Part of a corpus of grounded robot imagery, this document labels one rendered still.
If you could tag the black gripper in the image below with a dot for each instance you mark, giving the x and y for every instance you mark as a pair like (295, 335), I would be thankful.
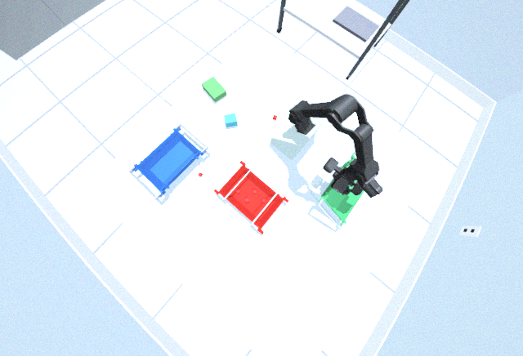
(331, 165)

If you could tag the red translucent plastic tray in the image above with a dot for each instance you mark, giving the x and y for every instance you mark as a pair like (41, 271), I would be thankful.
(255, 205)

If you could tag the small light blue block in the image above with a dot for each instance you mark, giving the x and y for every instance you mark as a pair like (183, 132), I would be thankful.
(230, 120)

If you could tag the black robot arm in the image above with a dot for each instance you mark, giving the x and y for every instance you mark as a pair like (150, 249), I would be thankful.
(363, 168)

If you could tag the light green rectangular block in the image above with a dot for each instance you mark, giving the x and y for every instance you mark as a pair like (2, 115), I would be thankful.
(214, 89)

